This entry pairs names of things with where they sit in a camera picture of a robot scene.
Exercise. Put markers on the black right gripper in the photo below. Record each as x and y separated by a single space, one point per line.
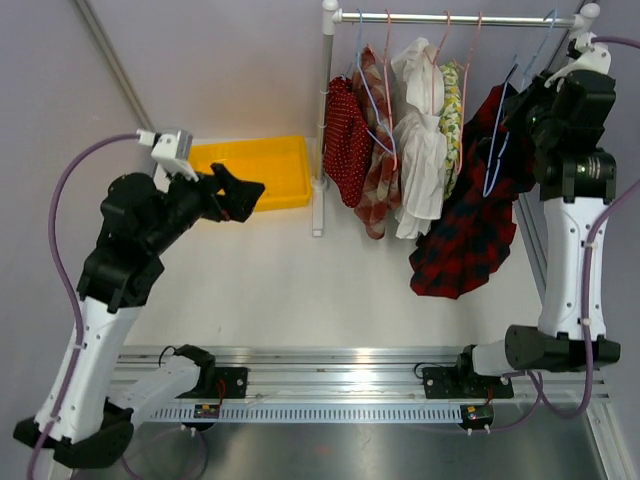
518 105

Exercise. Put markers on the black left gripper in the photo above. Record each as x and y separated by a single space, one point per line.
238 203

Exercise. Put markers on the pink wire hanger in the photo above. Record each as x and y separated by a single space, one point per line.
467 100

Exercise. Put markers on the lemon print skirt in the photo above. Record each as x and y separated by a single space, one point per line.
450 123

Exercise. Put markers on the dark red plaid skirt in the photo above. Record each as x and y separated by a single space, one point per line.
472 238

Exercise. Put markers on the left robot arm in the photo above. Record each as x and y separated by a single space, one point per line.
80 424

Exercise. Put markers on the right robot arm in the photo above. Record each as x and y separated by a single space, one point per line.
577 183

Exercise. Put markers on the red polka dot skirt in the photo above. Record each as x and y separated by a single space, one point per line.
348 145

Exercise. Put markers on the beige red plaid skirt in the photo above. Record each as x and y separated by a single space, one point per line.
381 190

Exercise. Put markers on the white pleated skirt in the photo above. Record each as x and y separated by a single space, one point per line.
422 149

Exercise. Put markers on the yellow plastic tray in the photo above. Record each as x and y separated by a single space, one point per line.
279 163

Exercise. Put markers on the white clothes rack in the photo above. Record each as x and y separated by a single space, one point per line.
581 22

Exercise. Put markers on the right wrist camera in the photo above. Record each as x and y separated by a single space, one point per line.
590 57

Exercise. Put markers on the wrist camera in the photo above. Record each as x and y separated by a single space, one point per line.
590 57
170 149

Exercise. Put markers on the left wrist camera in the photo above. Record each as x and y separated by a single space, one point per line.
170 149

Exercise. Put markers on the aluminium mounting rail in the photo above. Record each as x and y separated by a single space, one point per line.
331 375

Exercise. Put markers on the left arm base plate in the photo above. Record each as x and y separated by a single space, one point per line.
228 382

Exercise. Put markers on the white slotted cable duct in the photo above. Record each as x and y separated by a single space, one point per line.
310 413

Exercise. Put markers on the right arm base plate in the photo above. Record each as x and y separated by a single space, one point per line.
445 383

